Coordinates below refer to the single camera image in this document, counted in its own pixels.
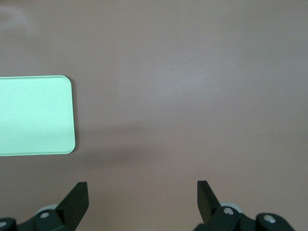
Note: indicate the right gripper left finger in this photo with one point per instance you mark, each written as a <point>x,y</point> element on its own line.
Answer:
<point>74,204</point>

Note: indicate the light green rectangular tray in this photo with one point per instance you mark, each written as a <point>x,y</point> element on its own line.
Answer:
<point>33,115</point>

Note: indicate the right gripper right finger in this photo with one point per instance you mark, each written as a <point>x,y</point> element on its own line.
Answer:
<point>207,204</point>

